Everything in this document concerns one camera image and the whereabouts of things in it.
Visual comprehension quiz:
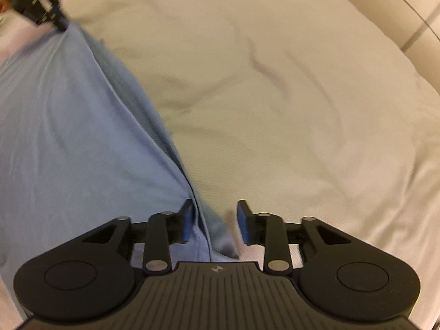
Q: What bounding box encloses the light blue t-shirt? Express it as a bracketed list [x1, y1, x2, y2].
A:
[1, 24, 238, 285]

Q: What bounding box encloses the white sliding wardrobe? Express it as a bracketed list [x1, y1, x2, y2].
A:
[348, 0, 439, 89]

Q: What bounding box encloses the white bed duvet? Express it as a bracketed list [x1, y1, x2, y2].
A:
[1, 0, 439, 329]

